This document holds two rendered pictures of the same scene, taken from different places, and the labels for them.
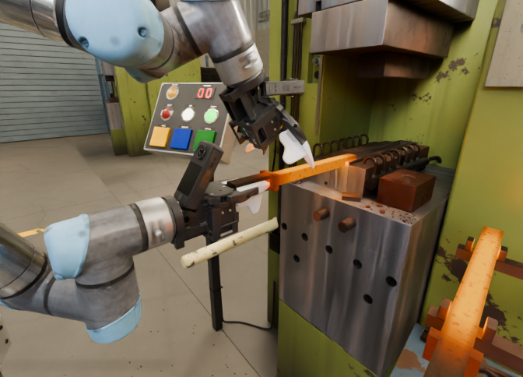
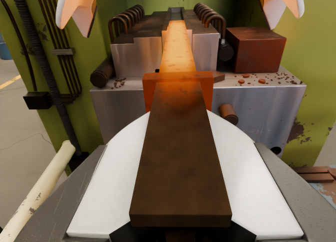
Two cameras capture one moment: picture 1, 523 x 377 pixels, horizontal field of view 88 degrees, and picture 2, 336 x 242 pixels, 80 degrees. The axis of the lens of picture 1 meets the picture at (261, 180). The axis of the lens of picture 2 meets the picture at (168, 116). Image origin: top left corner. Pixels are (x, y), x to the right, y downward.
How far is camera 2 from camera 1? 0.48 m
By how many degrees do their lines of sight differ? 43
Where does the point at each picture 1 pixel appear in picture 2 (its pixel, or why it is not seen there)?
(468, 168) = (286, 11)
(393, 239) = (282, 108)
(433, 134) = not seen: outside the picture
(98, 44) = not seen: outside the picture
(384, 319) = not seen: hidden behind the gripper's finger
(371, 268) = not seen: hidden behind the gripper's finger
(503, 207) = (311, 42)
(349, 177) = (195, 51)
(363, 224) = (242, 106)
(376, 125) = not seen: outside the picture
